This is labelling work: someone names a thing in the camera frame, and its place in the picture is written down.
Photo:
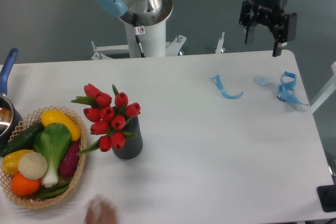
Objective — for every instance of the green bean pods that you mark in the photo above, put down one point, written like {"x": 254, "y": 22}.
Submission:
{"x": 54, "y": 191}

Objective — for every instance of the blue ribbon strip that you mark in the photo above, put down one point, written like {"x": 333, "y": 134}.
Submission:
{"x": 217, "y": 81}

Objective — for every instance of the white frame post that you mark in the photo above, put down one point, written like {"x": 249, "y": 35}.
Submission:
{"x": 325, "y": 92}

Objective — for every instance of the purple sweet potato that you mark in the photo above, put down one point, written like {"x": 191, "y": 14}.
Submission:
{"x": 70, "y": 161}

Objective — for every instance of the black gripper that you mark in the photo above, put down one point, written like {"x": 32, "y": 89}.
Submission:
{"x": 270, "y": 14}

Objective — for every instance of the black device at table edge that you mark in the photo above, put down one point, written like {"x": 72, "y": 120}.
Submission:
{"x": 327, "y": 197}

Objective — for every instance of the white onion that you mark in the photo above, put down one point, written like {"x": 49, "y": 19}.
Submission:
{"x": 33, "y": 166}

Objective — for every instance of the orange fruit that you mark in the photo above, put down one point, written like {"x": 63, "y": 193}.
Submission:
{"x": 22, "y": 186}

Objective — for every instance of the green cucumber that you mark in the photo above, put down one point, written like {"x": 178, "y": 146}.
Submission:
{"x": 24, "y": 140}

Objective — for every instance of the green bok choy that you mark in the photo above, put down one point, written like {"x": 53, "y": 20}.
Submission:
{"x": 53, "y": 143}

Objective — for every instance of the blurred human hand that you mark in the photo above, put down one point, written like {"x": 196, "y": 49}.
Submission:
{"x": 101, "y": 211}

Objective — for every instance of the woven wicker basket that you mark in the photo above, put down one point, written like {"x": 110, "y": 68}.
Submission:
{"x": 34, "y": 202}

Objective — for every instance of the small blue cap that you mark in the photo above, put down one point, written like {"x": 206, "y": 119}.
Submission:
{"x": 261, "y": 81}

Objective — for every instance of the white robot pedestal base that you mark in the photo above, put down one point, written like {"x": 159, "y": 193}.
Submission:
{"x": 143, "y": 41}

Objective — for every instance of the red tulip bouquet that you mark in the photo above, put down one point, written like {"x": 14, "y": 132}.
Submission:
{"x": 109, "y": 116}

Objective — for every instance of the tangled blue ribbon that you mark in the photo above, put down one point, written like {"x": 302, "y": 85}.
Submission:
{"x": 286, "y": 90}

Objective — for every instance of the yellow bell pepper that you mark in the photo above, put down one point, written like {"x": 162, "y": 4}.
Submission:
{"x": 10, "y": 161}

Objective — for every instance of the blue handled saucepan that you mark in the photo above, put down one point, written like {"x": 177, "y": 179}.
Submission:
{"x": 9, "y": 115}

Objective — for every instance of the dark grey ribbed vase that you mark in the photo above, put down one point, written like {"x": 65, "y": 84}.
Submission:
{"x": 133, "y": 145}

